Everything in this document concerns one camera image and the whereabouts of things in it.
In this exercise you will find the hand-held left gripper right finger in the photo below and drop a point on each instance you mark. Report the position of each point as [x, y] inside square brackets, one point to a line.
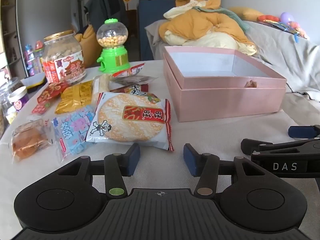
[191, 160]

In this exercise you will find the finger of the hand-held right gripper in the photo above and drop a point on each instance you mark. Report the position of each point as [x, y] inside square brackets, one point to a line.
[300, 131]
[252, 145]

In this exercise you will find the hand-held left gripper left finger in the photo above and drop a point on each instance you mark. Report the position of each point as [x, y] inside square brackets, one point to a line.
[133, 160]

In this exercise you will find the round rice cracker packet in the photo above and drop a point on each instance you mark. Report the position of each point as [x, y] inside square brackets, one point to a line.
[130, 120]

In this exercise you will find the pink cardboard gift box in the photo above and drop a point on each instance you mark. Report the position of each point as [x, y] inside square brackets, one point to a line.
[225, 97]

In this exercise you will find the yellow snack packet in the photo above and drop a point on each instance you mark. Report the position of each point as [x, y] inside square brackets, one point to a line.
[86, 92]
[68, 101]

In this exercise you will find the blue and pink candy packet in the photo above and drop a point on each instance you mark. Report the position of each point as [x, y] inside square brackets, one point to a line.
[73, 130]

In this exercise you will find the brown and red snack packet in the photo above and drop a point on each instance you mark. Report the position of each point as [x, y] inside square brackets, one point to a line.
[136, 91]

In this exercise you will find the clear packet with dark snack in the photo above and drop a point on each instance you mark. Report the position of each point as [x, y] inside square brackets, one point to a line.
[135, 79]

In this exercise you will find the clear pale snack packet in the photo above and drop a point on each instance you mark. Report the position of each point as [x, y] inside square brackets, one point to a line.
[102, 85]

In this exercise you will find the red and white small packet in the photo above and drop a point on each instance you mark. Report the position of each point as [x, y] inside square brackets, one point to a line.
[127, 71]

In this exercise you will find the clear wrapped brown pastry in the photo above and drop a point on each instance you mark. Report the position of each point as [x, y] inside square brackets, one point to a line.
[28, 141]

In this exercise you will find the green candy dispenser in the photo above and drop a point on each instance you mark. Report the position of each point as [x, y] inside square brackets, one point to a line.
[113, 55]

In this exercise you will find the colourful toy pile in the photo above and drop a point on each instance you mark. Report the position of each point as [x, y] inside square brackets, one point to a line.
[287, 22]

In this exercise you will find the gold lid coated peanut jar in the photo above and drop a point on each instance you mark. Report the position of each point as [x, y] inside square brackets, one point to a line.
[63, 60]

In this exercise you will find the black and yellow tray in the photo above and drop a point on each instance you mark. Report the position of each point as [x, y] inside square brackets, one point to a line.
[35, 82]

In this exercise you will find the orange bean bag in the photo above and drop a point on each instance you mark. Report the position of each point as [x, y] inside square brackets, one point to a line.
[87, 42]

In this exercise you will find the yellow quilt pile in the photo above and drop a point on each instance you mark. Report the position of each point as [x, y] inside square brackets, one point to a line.
[200, 27]

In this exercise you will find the yellow pillow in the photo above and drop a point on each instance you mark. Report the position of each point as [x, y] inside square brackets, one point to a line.
[246, 13]

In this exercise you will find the purple paper cup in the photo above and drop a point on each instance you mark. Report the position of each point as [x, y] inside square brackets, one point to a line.
[18, 100]

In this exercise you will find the colourful toy bottles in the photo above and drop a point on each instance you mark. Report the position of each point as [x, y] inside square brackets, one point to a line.
[33, 57]

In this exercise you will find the blue cabinet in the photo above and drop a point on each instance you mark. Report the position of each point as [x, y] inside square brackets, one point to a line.
[152, 12]

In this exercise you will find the dark jacket on chair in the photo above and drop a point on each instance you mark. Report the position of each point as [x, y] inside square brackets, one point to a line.
[107, 7]

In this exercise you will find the wooden shelf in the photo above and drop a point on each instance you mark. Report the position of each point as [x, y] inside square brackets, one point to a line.
[8, 17]

